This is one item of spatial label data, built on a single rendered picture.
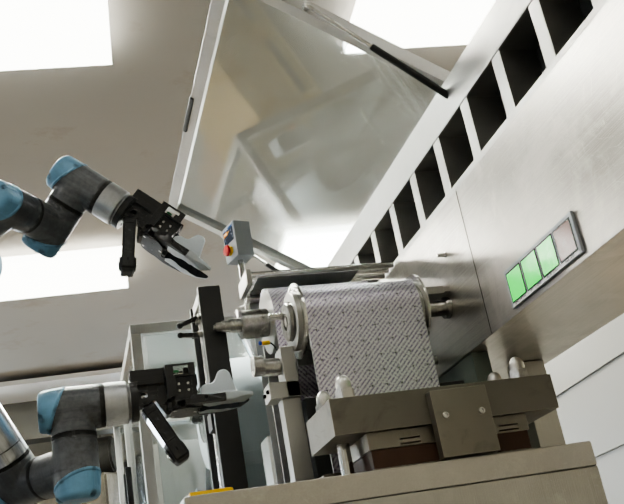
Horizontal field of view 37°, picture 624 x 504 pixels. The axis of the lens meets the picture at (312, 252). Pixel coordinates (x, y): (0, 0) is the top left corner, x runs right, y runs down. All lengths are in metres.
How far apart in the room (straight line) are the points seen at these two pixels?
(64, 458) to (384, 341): 0.62
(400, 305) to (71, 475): 0.69
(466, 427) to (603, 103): 0.55
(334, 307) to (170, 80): 2.61
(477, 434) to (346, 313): 0.38
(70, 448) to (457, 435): 0.63
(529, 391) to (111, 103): 3.09
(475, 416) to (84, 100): 3.10
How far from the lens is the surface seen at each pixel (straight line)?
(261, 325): 2.06
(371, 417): 1.54
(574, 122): 1.50
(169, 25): 3.95
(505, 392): 1.64
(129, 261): 1.83
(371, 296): 1.83
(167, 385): 1.66
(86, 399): 1.64
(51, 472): 1.64
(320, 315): 1.78
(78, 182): 1.88
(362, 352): 1.78
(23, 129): 4.57
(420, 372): 1.81
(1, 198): 1.77
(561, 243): 1.53
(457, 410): 1.57
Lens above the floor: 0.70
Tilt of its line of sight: 21 degrees up
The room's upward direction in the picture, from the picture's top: 10 degrees counter-clockwise
